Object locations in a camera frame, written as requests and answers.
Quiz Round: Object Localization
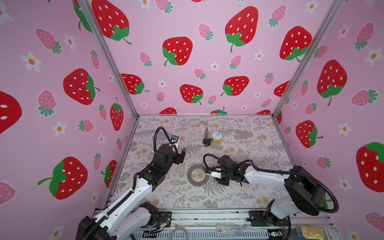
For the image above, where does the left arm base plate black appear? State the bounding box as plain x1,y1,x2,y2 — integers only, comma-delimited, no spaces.
143,211,172,229

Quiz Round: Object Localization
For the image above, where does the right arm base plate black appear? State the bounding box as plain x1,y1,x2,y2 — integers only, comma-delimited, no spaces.
247,211,289,227

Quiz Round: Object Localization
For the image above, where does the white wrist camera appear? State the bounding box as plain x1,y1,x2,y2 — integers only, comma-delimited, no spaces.
205,170,222,179
171,135,180,148

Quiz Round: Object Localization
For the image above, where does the gold computer mouse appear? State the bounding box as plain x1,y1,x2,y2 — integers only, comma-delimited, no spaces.
297,226,326,240

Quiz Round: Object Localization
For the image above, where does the clear plastic box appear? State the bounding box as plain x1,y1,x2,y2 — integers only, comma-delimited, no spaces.
216,224,243,237

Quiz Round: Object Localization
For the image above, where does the grey metal perforated ring plate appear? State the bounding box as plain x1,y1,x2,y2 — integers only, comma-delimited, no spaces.
187,164,210,187

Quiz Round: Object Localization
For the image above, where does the aluminium rail frame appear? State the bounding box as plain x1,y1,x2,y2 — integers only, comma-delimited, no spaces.
89,207,337,240

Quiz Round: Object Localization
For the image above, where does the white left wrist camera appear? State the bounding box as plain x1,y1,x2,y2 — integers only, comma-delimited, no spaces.
171,135,180,148

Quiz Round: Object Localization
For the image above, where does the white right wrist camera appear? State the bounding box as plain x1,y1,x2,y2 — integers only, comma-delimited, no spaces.
205,170,222,179

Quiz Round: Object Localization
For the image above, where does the yellow tin can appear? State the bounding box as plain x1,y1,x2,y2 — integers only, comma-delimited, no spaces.
212,131,223,145

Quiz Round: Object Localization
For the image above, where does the grey looped cable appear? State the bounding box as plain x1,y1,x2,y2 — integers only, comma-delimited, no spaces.
168,227,190,240

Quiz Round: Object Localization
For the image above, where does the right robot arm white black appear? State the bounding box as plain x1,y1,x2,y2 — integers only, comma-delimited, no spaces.
203,154,340,219

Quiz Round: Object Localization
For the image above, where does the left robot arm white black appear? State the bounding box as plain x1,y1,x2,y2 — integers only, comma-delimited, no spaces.
76,135,186,240

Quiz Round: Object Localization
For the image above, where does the colourful hex key set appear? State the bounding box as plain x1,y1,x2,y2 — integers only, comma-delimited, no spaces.
203,128,212,147

